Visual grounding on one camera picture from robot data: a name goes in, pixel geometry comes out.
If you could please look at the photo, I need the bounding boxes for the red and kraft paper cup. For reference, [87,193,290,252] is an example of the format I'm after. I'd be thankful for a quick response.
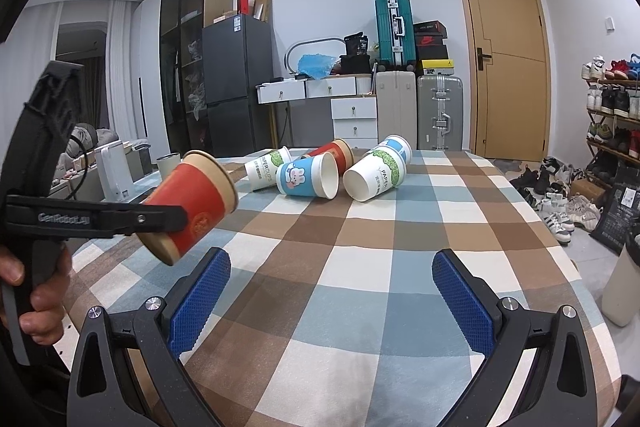
[138,150,239,265]

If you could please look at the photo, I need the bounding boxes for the white green paper cup left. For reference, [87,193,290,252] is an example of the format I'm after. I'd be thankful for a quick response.
[244,147,292,191]

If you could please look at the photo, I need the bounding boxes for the white green paper cup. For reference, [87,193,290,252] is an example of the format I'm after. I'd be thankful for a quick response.
[244,147,292,191]
[343,145,407,202]

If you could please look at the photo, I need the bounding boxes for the white green paper cup right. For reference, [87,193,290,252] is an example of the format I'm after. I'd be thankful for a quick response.
[343,145,407,202]

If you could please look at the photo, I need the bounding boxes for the blue rabbit paper cup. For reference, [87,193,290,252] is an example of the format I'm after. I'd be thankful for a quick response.
[277,153,340,199]

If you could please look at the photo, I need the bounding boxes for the blue white paper cup rear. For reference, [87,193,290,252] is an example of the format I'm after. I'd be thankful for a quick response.
[378,134,412,165]

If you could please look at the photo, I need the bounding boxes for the person's left hand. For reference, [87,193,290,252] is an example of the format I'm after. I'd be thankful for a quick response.
[1,244,72,347]

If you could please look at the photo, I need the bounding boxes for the white kettle appliance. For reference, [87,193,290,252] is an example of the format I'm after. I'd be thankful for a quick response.
[94,141,134,202]

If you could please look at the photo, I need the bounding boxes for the checked tablecloth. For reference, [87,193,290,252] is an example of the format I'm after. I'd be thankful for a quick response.
[65,150,620,426]

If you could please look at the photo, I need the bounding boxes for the silver suitcase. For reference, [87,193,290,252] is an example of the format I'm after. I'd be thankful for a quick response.
[416,75,463,150]

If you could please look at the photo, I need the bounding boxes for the beige suitcase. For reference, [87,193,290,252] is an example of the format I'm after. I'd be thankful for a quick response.
[374,72,418,148]

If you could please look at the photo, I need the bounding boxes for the white drawer desk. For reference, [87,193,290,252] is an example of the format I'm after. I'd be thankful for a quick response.
[256,74,378,150]

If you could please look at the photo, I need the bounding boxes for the black refrigerator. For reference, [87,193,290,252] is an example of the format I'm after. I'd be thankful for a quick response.
[203,15,273,158]

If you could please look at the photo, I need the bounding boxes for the shoe rack with shoes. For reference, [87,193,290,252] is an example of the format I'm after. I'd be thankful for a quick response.
[580,53,639,165]

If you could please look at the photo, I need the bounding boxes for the wooden door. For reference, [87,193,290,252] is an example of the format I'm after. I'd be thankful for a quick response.
[462,0,551,161]

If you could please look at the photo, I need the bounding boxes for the dark glass cabinet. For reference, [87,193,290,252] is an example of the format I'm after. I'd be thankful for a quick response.
[160,0,232,155]

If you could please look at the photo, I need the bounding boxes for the blue plastic bag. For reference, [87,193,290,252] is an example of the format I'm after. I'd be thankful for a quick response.
[297,53,340,79]

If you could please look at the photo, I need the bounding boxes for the stacked shoe boxes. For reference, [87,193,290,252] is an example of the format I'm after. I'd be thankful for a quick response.
[413,20,454,76]

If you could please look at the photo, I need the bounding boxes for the teal suitcase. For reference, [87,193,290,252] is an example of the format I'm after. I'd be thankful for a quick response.
[374,0,416,72]

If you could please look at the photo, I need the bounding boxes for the oval mirror frame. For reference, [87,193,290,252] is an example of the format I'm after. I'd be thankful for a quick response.
[282,37,346,76]

